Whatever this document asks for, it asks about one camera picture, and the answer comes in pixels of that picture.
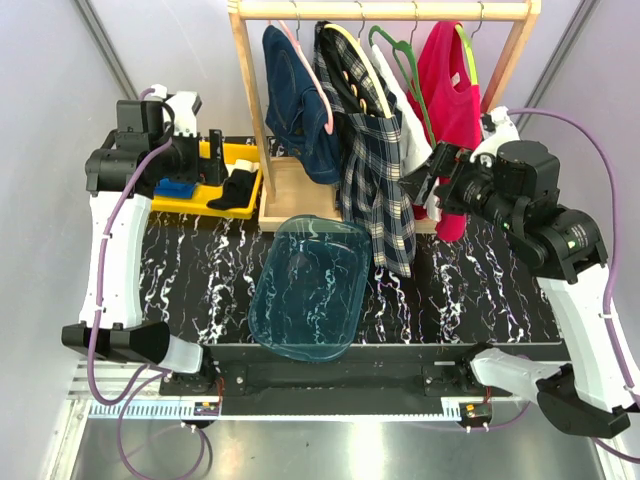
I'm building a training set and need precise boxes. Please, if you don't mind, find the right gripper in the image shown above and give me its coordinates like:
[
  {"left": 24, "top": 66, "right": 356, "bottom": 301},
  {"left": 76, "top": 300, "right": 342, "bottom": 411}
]
[{"left": 395, "top": 139, "right": 522, "bottom": 234}]

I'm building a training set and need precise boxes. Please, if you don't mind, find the navy plaid skirt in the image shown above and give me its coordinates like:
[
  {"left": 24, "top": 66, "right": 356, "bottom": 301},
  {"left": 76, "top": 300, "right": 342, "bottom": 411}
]
[{"left": 313, "top": 21, "right": 416, "bottom": 277}]

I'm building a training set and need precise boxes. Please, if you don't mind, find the pink plastic hanger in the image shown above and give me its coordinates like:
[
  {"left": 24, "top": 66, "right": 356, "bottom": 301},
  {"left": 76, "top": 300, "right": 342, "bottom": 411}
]
[{"left": 262, "top": 21, "right": 334, "bottom": 137}]

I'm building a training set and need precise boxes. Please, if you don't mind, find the blue denim skirt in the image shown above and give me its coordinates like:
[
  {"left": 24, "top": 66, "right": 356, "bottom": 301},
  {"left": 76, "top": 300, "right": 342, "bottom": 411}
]
[{"left": 262, "top": 26, "right": 340, "bottom": 185}]

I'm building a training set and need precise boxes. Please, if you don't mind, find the cream plastic hanger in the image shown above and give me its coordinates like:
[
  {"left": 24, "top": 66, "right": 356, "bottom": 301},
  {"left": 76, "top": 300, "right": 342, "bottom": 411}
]
[{"left": 324, "top": 23, "right": 393, "bottom": 118}]

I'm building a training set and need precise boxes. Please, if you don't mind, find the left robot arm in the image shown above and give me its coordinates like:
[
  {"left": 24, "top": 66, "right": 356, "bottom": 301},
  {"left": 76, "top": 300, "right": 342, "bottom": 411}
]
[{"left": 61, "top": 91, "right": 216, "bottom": 396}]

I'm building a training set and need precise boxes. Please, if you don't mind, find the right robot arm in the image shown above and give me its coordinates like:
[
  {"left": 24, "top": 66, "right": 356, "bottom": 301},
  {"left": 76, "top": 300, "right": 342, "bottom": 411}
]
[{"left": 400, "top": 140, "right": 639, "bottom": 439}]

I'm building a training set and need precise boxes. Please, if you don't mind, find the dark green hanger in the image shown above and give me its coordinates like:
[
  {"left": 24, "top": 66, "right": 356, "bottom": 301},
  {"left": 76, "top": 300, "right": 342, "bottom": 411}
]
[{"left": 368, "top": 25, "right": 436, "bottom": 147}]

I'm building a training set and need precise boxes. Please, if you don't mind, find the lime green hanger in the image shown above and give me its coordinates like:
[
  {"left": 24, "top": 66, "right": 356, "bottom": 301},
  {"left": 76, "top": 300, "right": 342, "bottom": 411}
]
[{"left": 455, "top": 23, "right": 479, "bottom": 86}]

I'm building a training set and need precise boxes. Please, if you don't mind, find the blue cloth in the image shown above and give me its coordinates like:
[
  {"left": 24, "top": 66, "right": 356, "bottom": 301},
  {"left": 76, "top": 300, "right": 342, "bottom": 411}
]
[{"left": 154, "top": 178, "right": 196, "bottom": 199}]

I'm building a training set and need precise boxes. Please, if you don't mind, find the white garment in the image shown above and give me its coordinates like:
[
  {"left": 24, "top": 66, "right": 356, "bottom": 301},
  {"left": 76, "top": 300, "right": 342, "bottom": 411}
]
[{"left": 371, "top": 45, "right": 442, "bottom": 222}]

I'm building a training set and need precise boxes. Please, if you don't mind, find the yellow plastic tray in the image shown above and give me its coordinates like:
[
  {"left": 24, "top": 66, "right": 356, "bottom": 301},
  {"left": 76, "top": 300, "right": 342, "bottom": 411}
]
[{"left": 151, "top": 143, "right": 263, "bottom": 220}]

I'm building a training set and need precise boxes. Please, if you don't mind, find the black and white sock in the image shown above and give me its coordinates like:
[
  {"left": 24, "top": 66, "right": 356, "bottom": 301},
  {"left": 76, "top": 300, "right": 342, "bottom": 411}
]
[{"left": 207, "top": 159, "right": 258, "bottom": 210}]

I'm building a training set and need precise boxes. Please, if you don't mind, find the red shirt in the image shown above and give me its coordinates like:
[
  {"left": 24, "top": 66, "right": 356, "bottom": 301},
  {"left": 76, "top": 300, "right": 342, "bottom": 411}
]
[{"left": 406, "top": 20, "right": 485, "bottom": 244}]

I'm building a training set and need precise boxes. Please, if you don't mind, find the wooden clothes rack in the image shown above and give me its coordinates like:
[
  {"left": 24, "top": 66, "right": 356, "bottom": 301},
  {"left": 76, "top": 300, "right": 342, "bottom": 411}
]
[{"left": 227, "top": 1, "right": 541, "bottom": 232}]

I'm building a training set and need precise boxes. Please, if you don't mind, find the teal transparent basin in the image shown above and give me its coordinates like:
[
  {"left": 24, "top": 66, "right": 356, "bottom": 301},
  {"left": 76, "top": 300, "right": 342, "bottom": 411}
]
[{"left": 248, "top": 215, "right": 372, "bottom": 363}]

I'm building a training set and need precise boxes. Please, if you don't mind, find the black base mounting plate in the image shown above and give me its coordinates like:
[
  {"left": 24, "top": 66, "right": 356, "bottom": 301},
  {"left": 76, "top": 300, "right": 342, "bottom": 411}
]
[{"left": 158, "top": 341, "right": 574, "bottom": 417}]

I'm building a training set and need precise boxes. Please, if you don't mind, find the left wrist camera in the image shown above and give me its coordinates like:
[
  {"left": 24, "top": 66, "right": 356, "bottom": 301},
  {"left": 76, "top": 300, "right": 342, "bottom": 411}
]
[{"left": 163, "top": 91, "right": 202, "bottom": 138}]

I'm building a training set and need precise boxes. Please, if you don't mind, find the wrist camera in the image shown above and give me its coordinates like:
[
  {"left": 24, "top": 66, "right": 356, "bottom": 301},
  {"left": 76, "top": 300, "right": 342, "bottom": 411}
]
[
  {"left": 163, "top": 91, "right": 202, "bottom": 138},
  {"left": 478, "top": 106, "right": 520, "bottom": 155}
]

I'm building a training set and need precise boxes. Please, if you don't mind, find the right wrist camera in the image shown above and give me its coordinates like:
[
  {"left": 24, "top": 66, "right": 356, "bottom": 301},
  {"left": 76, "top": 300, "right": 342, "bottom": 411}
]
[{"left": 478, "top": 106, "right": 520, "bottom": 155}]

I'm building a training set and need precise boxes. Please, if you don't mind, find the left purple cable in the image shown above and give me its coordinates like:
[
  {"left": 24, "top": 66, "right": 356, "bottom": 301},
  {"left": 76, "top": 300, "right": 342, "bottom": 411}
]
[{"left": 87, "top": 87, "right": 215, "bottom": 480}]

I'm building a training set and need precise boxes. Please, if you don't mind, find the purple cable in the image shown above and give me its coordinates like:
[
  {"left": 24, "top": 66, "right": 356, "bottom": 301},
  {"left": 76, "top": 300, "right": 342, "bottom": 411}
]
[
  {"left": 87, "top": 87, "right": 215, "bottom": 480},
  {"left": 399, "top": 108, "right": 640, "bottom": 465}
]

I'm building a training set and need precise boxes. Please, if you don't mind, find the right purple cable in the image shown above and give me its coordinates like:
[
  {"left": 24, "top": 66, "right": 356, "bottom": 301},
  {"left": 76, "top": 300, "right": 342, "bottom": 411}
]
[{"left": 399, "top": 108, "right": 640, "bottom": 465}]

